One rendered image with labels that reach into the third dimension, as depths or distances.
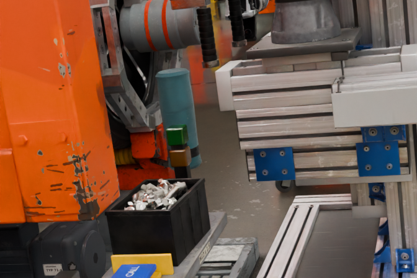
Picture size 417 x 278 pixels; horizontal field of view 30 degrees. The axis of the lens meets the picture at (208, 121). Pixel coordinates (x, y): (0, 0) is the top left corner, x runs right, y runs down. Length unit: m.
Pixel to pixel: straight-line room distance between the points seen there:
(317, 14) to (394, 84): 0.23
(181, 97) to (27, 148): 0.51
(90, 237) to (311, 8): 0.80
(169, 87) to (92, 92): 0.37
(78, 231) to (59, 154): 0.40
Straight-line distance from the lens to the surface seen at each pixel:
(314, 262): 2.07
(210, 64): 1.92
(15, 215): 1.71
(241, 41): 2.25
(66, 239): 1.93
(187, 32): 2.06
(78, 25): 1.63
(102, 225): 2.30
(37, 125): 1.62
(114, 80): 1.92
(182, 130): 1.72
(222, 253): 2.54
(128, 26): 2.11
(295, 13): 1.65
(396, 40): 1.82
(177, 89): 1.99
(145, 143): 2.13
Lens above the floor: 1.04
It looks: 12 degrees down
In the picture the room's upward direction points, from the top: 8 degrees counter-clockwise
